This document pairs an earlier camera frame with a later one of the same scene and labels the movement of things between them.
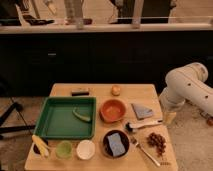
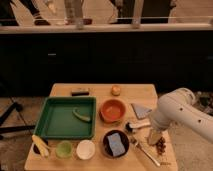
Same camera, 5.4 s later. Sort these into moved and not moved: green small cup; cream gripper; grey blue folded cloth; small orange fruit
Moved: cream gripper
Not moved: grey blue folded cloth; green small cup; small orange fruit
